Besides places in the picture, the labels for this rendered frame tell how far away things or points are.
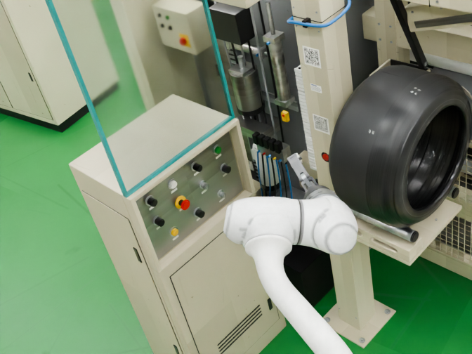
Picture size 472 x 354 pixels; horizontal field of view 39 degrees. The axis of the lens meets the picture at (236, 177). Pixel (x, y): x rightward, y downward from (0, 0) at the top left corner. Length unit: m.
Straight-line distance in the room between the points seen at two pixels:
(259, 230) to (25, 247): 3.14
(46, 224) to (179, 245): 2.01
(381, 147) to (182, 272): 0.96
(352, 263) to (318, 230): 1.57
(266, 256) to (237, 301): 1.60
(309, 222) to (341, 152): 0.85
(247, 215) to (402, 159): 0.89
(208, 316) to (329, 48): 1.25
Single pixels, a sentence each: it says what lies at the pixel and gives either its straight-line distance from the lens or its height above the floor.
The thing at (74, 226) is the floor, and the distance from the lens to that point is 4.40.
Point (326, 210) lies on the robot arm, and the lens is 1.45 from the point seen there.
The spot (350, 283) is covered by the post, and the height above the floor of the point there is 0.34.
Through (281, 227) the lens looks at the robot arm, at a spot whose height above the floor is 1.70.
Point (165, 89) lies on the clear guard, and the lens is 2.30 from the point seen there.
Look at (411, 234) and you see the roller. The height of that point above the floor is 0.92.
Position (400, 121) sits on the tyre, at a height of 1.40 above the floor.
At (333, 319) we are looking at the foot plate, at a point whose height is 0.01.
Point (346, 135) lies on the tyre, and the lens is 2.25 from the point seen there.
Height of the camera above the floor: 2.67
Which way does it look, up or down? 38 degrees down
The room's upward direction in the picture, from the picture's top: 14 degrees counter-clockwise
